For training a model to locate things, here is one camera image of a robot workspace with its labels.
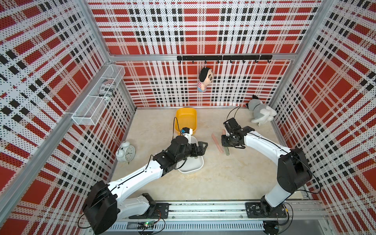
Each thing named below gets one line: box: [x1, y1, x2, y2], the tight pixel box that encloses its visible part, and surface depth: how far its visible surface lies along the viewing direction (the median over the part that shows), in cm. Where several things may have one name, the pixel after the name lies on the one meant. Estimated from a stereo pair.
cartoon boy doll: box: [197, 67, 213, 93], surface depth 93 cm
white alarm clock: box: [115, 140, 136, 165], surface depth 88 cm
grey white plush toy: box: [245, 94, 278, 127], surface depth 109 cm
